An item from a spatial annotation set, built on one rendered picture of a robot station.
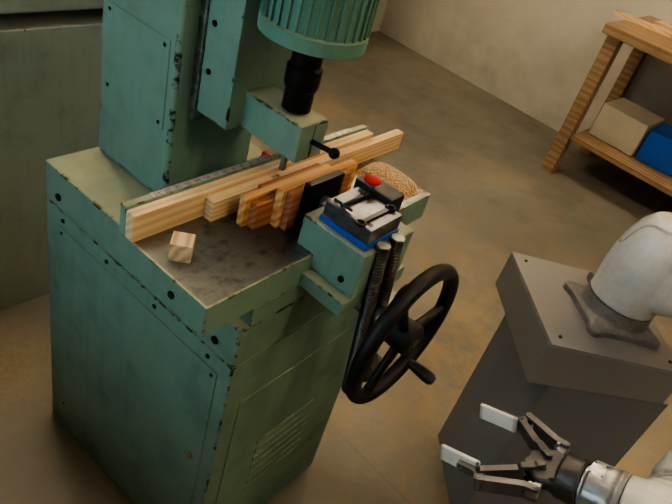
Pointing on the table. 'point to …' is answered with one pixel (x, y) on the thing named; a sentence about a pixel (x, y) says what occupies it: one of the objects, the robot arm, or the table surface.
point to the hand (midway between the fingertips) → (467, 432)
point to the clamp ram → (319, 193)
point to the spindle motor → (319, 26)
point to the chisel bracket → (282, 124)
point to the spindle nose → (301, 82)
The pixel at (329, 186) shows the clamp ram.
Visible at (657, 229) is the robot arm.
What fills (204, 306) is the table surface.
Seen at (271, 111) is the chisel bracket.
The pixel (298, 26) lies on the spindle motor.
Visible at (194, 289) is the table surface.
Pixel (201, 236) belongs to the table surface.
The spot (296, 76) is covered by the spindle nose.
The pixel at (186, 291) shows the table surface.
